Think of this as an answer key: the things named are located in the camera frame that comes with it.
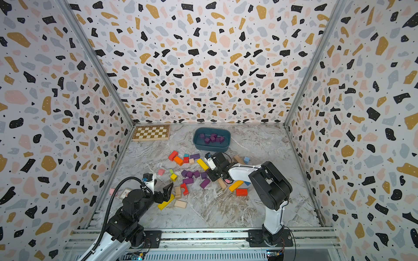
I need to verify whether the purple rectangular block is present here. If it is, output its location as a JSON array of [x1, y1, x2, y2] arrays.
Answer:
[[200, 178, 211, 189]]

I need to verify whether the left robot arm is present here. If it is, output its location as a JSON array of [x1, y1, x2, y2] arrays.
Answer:
[[79, 177, 174, 261]]

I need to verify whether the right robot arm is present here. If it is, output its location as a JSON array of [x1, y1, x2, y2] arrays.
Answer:
[[205, 152, 293, 246]]

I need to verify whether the teal plastic storage bin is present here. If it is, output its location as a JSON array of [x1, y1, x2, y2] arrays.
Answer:
[[193, 127, 231, 152]]

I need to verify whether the yellow block near gripper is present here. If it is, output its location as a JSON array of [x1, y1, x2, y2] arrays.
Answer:
[[157, 194, 175, 211]]

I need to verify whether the yellow cube block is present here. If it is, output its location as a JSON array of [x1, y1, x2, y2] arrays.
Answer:
[[170, 174, 177, 182]]

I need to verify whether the natural wood long block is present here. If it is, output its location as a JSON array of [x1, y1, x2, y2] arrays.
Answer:
[[234, 156, 246, 165]]

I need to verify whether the natural wood square block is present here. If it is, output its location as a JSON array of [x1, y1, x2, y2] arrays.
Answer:
[[174, 200, 187, 209]]

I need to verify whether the red arch block front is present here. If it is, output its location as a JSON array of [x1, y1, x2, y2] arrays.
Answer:
[[180, 184, 189, 196]]

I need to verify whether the natural wood long plank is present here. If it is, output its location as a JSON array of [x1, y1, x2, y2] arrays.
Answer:
[[217, 178, 227, 190]]

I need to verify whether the yellow orange long block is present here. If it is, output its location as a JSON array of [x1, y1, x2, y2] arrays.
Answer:
[[229, 181, 244, 192]]

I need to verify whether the orange rectangular block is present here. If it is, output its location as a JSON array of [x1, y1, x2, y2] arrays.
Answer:
[[173, 156, 184, 166]]

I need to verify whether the red wedge block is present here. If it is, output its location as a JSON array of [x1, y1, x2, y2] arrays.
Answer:
[[235, 189, 248, 197]]

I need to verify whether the wooden chessboard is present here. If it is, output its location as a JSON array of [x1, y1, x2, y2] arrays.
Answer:
[[132, 125, 170, 142]]

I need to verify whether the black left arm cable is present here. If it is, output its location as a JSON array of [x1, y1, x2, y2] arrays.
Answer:
[[81, 176, 146, 260]]

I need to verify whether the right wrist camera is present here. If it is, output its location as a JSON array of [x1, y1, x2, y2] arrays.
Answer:
[[206, 157, 216, 170]]

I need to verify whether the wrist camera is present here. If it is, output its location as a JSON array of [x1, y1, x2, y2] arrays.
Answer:
[[206, 157, 216, 170], [143, 173, 156, 194]]

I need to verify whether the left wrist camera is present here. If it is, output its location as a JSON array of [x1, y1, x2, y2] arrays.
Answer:
[[143, 173, 156, 194]]

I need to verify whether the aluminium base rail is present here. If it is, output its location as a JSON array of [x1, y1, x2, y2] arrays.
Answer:
[[64, 227, 345, 261]]

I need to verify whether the aluminium corner post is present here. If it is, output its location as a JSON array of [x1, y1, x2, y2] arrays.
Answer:
[[283, 0, 347, 127]]

